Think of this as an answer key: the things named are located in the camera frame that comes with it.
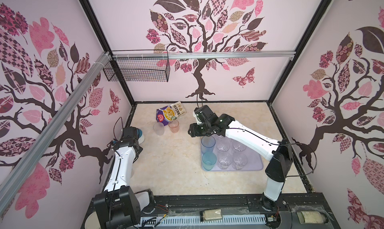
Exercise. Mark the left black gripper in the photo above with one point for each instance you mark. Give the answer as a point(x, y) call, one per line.
point(140, 149)

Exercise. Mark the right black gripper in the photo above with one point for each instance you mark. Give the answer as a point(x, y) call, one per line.
point(193, 131)

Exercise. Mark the blue tall glass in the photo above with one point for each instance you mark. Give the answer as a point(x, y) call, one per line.
point(207, 144)

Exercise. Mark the clear ribbed glass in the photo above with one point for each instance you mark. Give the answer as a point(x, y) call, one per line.
point(224, 160)
point(223, 145)

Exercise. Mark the teal frosted glass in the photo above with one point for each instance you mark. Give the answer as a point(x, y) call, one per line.
point(209, 160)

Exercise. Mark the clear glass back row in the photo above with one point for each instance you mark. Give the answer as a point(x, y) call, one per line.
point(238, 147)

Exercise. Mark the lilac plastic tray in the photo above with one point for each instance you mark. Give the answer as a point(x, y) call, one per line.
point(255, 162)

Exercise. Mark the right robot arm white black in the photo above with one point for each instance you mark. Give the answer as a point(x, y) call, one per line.
point(279, 154)

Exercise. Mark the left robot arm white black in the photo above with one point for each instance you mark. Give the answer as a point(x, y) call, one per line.
point(118, 206)

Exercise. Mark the white jar teal lid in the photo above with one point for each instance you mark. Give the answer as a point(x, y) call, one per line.
point(141, 136)

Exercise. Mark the pink small glass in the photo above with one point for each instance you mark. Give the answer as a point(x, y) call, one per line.
point(174, 126)

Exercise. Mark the purple snack bag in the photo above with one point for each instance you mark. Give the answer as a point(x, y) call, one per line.
point(169, 113)

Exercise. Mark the small beige box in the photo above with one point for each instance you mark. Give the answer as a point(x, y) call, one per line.
point(211, 215)

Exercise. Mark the beige tape roll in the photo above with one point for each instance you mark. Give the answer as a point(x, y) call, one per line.
point(92, 222)

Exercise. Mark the beige cylinder in wrap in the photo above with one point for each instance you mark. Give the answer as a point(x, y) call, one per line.
point(311, 217)

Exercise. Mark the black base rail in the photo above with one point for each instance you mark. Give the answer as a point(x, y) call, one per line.
point(251, 202)

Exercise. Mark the black wire basket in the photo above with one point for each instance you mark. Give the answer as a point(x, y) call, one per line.
point(138, 66)

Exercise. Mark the aluminium rail back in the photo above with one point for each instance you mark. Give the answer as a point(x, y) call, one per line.
point(207, 55)

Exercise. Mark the aluminium rail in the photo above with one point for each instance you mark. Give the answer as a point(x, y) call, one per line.
point(207, 55)
point(13, 182)

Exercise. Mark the white slotted cable duct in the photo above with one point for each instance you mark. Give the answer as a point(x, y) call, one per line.
point(195, 221)

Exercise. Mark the aluminium rail left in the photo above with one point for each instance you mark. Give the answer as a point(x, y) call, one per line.
point(13, 182)

